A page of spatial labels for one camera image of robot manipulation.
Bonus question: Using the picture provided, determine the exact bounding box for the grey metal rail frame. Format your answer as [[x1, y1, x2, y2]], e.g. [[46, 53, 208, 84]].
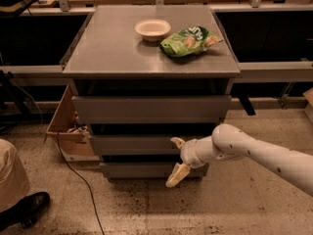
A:
[[1, 6, 312, 83]]

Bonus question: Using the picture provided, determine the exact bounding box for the grey top drawer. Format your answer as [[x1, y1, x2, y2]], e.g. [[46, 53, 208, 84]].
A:
[[71, 96, 231, 123]]

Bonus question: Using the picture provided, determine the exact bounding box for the beige trouser leg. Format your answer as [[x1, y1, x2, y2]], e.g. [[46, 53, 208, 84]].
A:
[[0, 139, 30, 212]]

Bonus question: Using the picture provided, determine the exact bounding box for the wooden box on floor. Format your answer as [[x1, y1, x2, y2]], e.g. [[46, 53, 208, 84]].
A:
[[46, 86, 99, 162]]

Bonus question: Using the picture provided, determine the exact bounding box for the black leather shoe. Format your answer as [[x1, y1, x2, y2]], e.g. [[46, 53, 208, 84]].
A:
[[0, 192, 50, 231]]

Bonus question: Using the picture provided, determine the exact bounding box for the green chip bag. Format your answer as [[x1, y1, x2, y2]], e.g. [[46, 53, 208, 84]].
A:
[[159, 25, 222, 58]]

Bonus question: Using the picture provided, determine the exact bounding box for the grey drawer cabinet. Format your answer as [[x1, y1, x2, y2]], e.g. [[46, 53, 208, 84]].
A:
[[64, 5, 240, 179]]

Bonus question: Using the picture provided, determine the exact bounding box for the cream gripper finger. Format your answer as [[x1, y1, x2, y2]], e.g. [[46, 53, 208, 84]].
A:
[[165, 164, 191, 188], [170, 137, 186, 150]]

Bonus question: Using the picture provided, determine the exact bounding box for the black floor cable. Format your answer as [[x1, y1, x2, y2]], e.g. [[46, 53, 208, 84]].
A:
[[56, 130, 106, 235]]

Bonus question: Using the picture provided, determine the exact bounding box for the white bowl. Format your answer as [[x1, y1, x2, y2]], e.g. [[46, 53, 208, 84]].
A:
[[135, 20, 171, 42]]

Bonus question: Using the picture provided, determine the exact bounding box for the grey bottom drawer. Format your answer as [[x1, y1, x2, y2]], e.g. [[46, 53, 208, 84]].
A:
[[99, 161, 210, 180]]

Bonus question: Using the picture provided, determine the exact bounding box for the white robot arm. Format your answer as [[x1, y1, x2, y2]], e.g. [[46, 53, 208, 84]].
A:
[[165, 123, 313, 196]]

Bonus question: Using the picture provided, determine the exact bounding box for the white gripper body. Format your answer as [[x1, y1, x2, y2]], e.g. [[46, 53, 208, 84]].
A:
[[180, 139, 204, 168]]

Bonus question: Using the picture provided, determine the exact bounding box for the grey drawer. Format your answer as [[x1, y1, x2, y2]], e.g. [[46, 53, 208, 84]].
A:
[[99, 161, 210, 180], [89, 135, 194, 156], [71, 96, 231, 123]]

